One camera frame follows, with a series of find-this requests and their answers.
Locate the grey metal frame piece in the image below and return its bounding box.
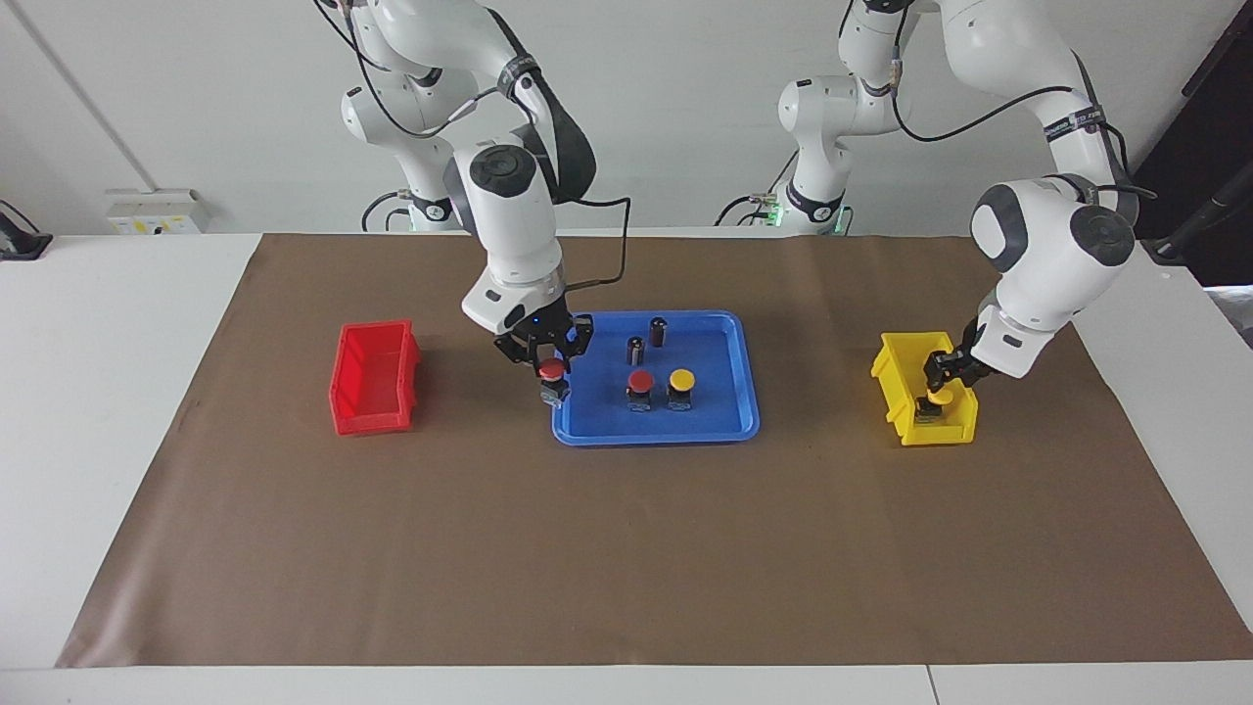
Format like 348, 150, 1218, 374
1202, 285, 1253, 351

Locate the black stand foot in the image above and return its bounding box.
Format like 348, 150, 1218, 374
0, 201, 53, 261

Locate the white power socket box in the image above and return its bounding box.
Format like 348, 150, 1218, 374
106, 189, 209, 236

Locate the blue plastic tray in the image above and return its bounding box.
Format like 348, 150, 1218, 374
552, 310, 762, 447

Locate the brown paper table mat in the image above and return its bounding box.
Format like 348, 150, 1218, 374
56, 233, 1253, 669

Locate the red plastic bin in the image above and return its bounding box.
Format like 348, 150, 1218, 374
329, 319, 423, 436

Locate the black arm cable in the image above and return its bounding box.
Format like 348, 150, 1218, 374
886, 29, 1158, 202
321, 0, 633, 292

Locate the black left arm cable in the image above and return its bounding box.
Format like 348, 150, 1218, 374
886, 29, 1158, 202

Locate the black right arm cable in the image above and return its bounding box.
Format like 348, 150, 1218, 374
321, 0, 633, 292

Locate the black base cable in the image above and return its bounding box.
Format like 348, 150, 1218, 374
719, 152, 800, 228
361, 191, 417, 234

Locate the black camera stand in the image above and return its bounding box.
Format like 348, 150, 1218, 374
1140, 162, 1253, 265

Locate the yellow plastic bin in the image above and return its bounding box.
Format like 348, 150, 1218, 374
870, 331, 980, 447

